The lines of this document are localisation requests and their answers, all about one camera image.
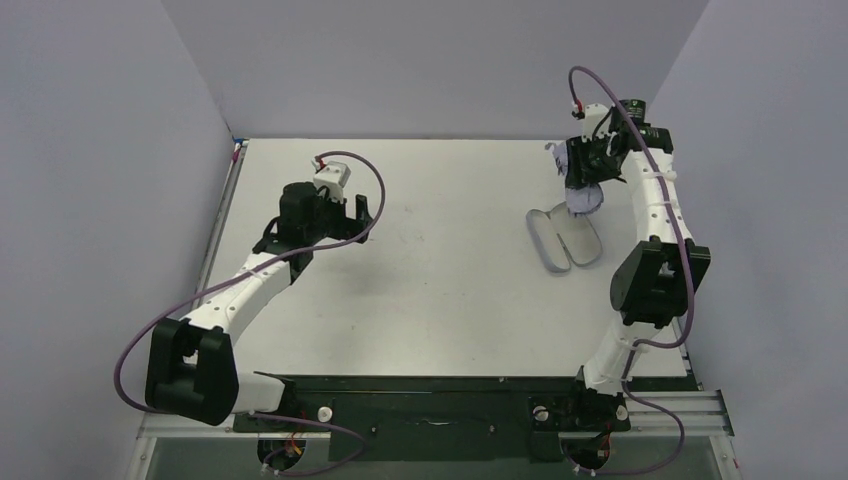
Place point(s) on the purple umbrella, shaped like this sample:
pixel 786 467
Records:
pixel 580 201

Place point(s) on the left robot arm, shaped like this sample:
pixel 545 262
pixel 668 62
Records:
pixel 192 369

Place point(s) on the purple umbrella case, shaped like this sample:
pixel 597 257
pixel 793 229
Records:
pixel 562 240

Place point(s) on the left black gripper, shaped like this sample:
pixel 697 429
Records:
pixel 348 215

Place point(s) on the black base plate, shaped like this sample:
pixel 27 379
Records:
pixel 447 418

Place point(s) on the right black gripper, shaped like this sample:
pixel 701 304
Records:
pixel 589 162

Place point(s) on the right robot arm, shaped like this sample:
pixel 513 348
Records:
pixel 656 281

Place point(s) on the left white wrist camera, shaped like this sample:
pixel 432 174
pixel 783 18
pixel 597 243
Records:
pixel 332 176

